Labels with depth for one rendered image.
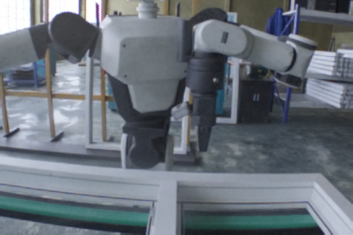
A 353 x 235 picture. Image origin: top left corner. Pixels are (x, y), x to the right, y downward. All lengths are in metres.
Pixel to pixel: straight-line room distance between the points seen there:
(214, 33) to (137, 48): 0.20
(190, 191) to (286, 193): 0.26
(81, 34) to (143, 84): 0.21
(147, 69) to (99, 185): 0.33
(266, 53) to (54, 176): 0.63
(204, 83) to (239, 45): 0.11
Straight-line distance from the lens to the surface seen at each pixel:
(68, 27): 0.64
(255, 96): 4.13
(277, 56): 0.59
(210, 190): 0.66
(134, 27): 0.62
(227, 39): 0.52
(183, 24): 0.54
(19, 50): 0.66
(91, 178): 0.68
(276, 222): 0.67
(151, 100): 0.67
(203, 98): 0.54
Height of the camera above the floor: 1.28
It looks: 12 degrees down
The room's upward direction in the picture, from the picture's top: 3 degrees clockwise
